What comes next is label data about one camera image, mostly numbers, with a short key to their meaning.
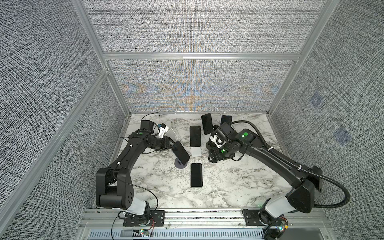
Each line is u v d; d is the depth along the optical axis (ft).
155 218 2.40
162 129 2.60
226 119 3.12
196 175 2.88
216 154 2.17
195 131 2.96
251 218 2.39
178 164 2.93
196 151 3.18
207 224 2.40
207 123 3.72
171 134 3.11
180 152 2.86
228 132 1.93
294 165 1.42
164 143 2.40
